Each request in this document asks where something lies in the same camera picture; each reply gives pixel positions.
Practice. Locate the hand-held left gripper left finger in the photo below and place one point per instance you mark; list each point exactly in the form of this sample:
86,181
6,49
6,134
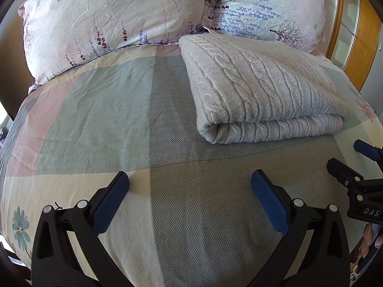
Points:
110,204

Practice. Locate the pastel patchwork bed quilt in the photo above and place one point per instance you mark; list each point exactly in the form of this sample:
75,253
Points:
125,116

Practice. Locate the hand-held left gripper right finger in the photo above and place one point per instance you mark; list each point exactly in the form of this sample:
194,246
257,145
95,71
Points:
270,204

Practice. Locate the pale blue floral pillow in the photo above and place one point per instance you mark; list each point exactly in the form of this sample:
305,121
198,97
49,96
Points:
263,9

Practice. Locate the person's right hand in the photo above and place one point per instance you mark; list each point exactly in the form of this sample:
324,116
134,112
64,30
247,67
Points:
370,241

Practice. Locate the pink floral pillow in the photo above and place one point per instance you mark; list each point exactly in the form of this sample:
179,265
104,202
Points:
98,21

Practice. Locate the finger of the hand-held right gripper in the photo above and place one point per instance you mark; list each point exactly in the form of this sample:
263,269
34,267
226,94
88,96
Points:
344,171
367,150

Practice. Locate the wooden cabinet with glass panels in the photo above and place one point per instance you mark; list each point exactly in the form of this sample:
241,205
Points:
357,36

